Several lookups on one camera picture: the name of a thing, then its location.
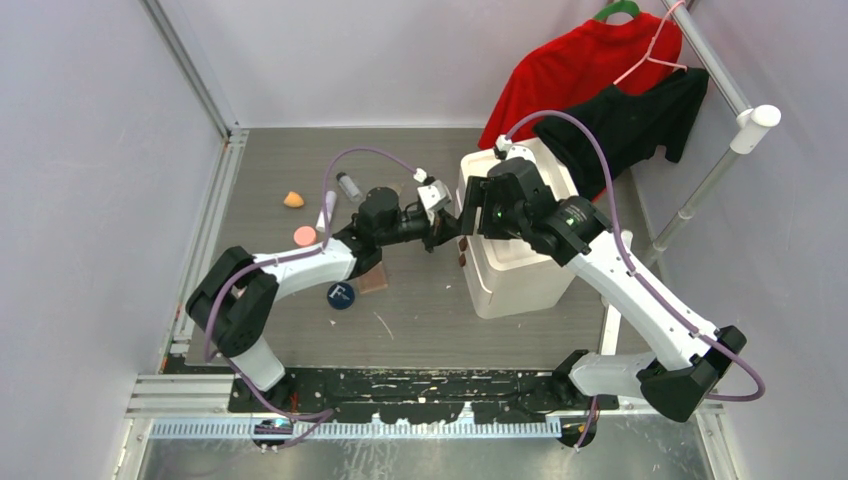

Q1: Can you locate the dark blue round jar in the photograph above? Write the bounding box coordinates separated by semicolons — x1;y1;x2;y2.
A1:
326;282;356;310

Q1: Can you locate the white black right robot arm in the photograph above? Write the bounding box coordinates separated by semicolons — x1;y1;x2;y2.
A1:
460;157;747;422

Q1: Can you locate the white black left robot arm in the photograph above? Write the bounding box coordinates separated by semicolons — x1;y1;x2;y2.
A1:
185;181;459;413

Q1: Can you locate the orange makeup sponge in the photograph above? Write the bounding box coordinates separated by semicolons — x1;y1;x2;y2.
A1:
283;191;305;209

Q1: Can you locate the white drawer cabinet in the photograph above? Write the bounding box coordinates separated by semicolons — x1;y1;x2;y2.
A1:
454;138;577;319

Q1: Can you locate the brown square compact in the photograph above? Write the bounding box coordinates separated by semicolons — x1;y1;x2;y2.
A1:
356;262;389;294

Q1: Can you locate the black shirt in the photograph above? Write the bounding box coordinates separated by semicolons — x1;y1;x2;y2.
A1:
533;68;710;200

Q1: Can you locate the clear vial black cap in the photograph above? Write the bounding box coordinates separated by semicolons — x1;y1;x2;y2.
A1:
336;171;364;203

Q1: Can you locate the white purple tube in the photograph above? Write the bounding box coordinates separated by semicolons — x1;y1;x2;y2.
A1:
315;190;337;233

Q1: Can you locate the red shirt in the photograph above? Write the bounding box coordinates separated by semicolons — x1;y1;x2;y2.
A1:
478;13;683;180

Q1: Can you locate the green hanger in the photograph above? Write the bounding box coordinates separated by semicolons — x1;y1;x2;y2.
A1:
593;0;641;23

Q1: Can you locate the pink hanger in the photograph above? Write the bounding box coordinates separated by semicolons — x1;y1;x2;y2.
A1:
612;0;688;86

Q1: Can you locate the metal clothes rack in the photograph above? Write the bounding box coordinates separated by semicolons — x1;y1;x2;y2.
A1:
632;1;778;325

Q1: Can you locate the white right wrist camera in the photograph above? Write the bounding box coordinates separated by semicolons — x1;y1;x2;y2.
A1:
493;135;536;164

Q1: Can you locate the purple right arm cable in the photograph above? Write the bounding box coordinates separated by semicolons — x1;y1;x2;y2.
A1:
495;109;767;452

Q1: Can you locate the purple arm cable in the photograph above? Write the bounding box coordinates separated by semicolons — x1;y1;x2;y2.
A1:
203;146;429;450
495;109;767;452

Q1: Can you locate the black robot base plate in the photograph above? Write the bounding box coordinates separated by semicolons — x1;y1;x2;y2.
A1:
228;368;619;425

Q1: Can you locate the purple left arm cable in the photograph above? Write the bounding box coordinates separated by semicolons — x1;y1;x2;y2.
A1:
203;146;429;450

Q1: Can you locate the aluminium frame rail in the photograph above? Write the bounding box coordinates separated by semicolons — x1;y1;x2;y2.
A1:
124;0;250;480

